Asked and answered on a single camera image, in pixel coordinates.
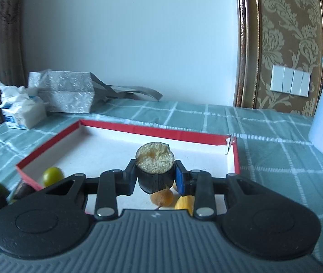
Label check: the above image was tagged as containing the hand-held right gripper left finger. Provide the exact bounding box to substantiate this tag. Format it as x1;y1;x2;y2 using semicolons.
45;159;139;219

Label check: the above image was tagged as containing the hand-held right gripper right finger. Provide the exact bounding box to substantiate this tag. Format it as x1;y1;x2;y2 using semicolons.
174;160;264;218

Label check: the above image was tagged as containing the yellow ridged pepper piece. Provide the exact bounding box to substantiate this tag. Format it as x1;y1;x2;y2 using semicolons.
174;195;195;211

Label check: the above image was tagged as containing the brown longan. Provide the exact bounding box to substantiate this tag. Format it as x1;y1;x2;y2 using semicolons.
150;190;175;211

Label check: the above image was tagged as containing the dark round passion fruit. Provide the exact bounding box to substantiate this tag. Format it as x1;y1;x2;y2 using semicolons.
13;182;37;201

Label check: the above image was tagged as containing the red cardboard box tray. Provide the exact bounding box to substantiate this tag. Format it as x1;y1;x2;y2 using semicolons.
15;119;241;215

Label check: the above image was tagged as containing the round green lime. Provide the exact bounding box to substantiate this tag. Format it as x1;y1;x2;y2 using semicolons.
41;167;64;188

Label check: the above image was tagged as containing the green checked tablecloth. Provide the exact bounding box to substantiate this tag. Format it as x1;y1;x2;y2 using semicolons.
0;98;323;273

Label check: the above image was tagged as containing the white tissue pack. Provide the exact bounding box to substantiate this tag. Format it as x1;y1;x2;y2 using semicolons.
0;79;47;130

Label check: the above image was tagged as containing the silver patterned gift bag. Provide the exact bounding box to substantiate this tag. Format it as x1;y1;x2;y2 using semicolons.
28;69;163;114

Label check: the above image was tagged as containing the white wall switch panel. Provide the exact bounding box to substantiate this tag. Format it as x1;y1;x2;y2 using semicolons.
270;64;312;96

